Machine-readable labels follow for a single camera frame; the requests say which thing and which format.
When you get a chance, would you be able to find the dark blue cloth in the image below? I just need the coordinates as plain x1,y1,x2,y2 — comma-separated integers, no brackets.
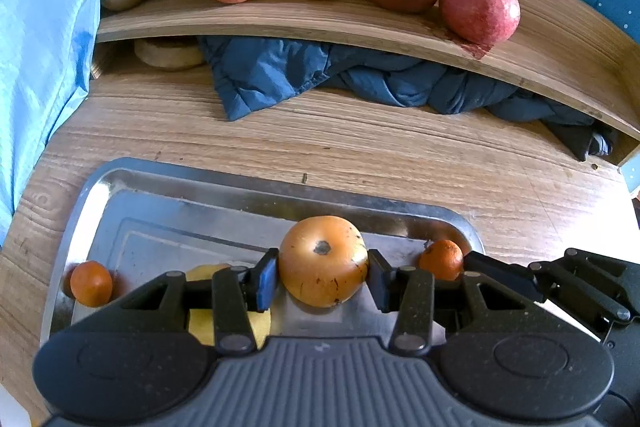
200,36,617,160

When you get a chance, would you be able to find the round orange fruit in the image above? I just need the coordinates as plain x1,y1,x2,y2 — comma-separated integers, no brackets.
278,216,369,308

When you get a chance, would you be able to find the curved wooden shelf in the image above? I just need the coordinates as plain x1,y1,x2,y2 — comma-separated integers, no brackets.
98,0,639,140

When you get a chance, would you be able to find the yellow lemon fruit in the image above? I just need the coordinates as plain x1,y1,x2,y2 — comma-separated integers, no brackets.
188,270,271,350

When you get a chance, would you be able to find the small orange in tray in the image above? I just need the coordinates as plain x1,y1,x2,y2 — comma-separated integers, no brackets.
70,260,113,308

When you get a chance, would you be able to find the steel tray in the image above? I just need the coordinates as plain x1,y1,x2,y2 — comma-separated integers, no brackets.
40,158,484,341

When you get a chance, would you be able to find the light blue sleeve garment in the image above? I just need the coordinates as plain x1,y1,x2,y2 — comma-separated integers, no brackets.
1,0,101,232

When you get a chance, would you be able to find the small orange red fruit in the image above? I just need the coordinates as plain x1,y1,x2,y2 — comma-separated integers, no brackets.
418,239,463,281

